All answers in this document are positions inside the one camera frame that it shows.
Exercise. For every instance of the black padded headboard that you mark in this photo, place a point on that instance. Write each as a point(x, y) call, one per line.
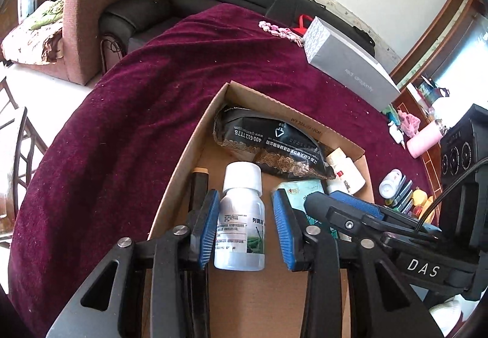
point(132, 23)

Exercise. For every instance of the grey red dragonfly shoebox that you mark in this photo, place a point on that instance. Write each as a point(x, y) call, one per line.
point(335, 54)

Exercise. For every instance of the pink cylindrical tumbler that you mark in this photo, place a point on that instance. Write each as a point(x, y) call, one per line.
point(426, 138)

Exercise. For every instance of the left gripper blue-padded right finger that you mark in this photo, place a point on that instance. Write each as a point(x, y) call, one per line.
point(382, 302)

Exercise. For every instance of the wooden chair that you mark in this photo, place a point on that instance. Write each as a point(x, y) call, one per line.
point(20, 141)

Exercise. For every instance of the black marker yellow cap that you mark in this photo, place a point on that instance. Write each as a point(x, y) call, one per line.
point(403, 198)

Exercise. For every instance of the small white box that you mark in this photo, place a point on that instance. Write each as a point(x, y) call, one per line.
point(396, 133)

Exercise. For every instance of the black marker orange cap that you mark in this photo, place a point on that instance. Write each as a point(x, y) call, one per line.
point(198, 188)

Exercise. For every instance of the white bottle green label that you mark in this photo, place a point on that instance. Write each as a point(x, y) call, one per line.
point(241, 224)

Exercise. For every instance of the black snack bag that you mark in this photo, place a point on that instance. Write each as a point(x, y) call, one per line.
point(276, 146)

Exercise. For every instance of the yellow snack packet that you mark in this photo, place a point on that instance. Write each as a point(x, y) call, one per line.
point(421, 202)

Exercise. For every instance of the floral blanket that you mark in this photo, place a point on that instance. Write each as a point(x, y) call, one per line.
point(38, 40)

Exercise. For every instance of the teal cartoon tissue pack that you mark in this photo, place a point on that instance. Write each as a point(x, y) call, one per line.
point(297, 191)

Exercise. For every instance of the black marker grey cap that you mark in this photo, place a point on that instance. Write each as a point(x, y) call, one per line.
point(391, 199)

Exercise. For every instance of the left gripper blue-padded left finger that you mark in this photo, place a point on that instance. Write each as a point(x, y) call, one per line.
point(109, 302)

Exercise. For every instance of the maroon velvet bedspread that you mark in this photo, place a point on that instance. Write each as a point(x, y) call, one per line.
point(106, 171)

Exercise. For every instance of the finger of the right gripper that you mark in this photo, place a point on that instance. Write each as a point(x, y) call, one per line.
point(318, 206)
point(351, 213)

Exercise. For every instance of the white pill bottle red label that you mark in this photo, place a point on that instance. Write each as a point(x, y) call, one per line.
point(390, 184)

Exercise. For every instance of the green cloth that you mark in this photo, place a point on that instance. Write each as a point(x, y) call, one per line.
point(391, 115)

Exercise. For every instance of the pink cloth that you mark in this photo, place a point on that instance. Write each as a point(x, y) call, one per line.
point(409, 124)

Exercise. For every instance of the brown cardboard box tray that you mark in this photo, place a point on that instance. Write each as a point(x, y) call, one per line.
point(268, 303)

